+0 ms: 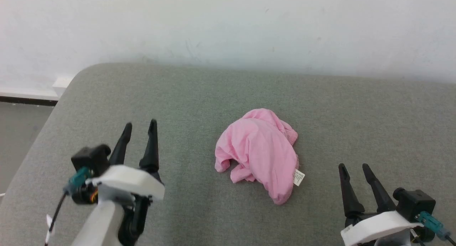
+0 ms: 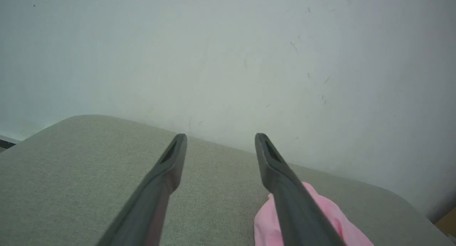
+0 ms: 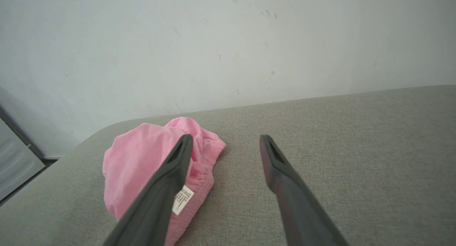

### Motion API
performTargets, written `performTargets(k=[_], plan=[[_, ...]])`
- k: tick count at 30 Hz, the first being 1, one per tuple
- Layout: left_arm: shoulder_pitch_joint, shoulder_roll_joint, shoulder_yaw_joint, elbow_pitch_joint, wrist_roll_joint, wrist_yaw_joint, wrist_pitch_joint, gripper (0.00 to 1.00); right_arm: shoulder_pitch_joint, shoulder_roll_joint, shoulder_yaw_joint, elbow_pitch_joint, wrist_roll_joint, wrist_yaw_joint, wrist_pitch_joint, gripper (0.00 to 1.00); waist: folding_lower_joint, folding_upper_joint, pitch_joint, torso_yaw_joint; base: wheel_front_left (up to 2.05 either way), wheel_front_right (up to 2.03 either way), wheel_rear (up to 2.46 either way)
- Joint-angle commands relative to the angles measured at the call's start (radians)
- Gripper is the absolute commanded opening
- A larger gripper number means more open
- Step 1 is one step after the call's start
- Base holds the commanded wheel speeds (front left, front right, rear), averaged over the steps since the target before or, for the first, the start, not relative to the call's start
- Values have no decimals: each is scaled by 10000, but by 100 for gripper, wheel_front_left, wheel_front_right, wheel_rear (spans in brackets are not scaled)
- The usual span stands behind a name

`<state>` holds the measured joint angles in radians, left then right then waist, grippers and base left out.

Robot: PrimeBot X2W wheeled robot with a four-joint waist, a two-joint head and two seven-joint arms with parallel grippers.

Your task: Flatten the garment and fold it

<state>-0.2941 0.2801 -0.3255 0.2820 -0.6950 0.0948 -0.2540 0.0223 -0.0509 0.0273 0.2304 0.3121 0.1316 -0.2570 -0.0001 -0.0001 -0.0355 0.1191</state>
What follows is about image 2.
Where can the pink garment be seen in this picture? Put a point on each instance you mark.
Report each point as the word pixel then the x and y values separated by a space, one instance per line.
pixel 267 224

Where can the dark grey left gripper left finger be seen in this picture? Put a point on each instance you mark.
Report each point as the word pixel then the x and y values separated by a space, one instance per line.
pixel 151 199

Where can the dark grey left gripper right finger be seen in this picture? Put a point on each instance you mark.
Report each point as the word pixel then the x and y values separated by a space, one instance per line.
pixel 292 203

